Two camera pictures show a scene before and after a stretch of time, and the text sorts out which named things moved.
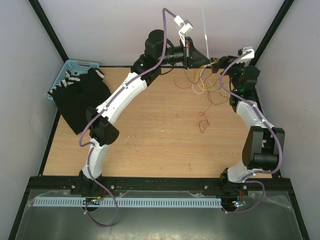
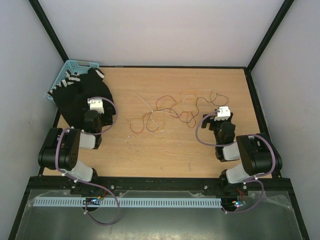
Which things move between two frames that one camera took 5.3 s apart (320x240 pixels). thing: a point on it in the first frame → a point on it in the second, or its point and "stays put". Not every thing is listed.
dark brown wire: (208, 93) → (218, 99)
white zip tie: (205, 36) → (151, 111)
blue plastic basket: (76, 66) stays put
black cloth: (73, 101) stays put
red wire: (201, 121) → (162, 96)
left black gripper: (195, 58) → (107, 120)
